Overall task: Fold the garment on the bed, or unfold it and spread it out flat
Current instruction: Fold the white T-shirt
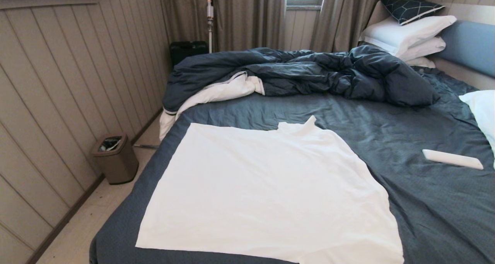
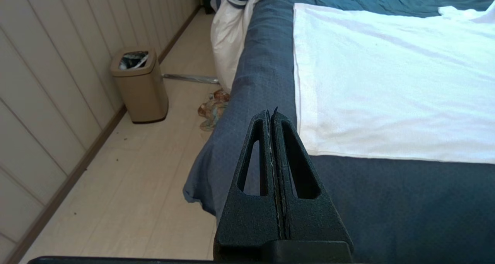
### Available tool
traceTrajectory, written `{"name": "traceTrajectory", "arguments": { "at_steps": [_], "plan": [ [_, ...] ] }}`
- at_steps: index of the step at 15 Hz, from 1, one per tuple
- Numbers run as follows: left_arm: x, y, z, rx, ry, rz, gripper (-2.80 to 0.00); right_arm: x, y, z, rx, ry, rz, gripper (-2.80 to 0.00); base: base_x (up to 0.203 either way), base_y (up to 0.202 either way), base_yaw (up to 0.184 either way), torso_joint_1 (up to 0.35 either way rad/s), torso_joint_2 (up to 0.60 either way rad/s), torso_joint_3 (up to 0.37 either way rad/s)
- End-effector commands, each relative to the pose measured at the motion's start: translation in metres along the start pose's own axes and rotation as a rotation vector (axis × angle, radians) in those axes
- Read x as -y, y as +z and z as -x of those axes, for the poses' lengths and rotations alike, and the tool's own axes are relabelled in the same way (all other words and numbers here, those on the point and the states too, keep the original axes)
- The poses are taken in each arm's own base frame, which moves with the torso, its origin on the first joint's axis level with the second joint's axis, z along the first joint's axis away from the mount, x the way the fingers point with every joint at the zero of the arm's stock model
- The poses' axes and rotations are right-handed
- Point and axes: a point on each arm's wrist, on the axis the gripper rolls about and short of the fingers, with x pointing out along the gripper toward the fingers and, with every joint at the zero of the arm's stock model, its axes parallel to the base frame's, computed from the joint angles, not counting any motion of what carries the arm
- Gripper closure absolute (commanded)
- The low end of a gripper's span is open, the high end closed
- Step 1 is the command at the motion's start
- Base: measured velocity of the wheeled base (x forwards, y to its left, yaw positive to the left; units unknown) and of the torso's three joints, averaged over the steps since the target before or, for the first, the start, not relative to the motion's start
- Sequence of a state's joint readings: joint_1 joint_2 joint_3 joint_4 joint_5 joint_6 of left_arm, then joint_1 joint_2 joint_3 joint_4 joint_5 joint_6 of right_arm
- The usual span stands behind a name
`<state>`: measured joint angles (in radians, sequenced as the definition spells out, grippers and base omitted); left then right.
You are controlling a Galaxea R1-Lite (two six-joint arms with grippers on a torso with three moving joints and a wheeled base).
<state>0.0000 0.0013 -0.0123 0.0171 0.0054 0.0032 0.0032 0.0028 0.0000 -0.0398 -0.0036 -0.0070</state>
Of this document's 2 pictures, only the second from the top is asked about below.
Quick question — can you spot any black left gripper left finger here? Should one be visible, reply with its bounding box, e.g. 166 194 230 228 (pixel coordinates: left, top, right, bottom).
213 110 281 261

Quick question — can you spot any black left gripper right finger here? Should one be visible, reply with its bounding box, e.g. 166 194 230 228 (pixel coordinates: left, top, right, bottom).
271 107 354 254

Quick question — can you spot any white t-shirt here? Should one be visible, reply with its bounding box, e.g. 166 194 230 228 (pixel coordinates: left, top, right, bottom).
293 0 495 165

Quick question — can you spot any blue patterned bed sheet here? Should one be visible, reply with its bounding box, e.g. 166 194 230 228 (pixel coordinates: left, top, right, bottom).
183 0 495 264

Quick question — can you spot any crumpled colourful plastic wrapper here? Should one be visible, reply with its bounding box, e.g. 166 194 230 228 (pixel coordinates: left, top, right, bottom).
198 89 230 132

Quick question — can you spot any silver metal floor bar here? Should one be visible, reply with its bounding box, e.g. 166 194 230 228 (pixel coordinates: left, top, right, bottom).
162 74 220 84

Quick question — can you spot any beige trash bin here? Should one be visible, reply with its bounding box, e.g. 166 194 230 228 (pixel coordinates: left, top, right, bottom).
110 48 169 124

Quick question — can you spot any blue duvet with white lining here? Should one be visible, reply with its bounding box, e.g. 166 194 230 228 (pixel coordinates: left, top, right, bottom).
210 0 298 95

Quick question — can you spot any crumpled bin liner bag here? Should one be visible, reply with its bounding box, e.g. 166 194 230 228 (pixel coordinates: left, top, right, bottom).
119 51 149 70

